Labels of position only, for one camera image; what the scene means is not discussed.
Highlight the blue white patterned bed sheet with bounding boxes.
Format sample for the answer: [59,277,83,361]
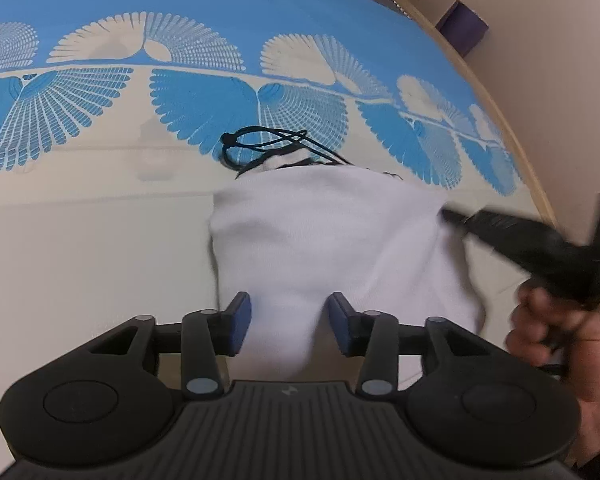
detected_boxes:
[0,0,553,461]

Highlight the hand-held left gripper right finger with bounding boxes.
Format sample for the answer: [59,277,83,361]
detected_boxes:
[328,291,506,401]

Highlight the person's right hand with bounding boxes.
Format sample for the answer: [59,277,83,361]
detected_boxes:
[506,287,600,456]

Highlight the black white striped hoodie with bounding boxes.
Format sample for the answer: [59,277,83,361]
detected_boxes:
[207,126,487,381]

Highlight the purple box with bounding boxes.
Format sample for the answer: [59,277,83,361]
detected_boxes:
[436,0,490,58]

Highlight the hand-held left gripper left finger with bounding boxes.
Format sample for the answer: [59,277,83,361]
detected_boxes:
[79,291,252,401]

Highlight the wooden bed frame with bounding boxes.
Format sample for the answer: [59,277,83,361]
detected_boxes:
[395,0,557,231]

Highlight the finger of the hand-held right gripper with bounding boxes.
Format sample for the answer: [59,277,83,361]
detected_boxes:
[440,211,567,272]

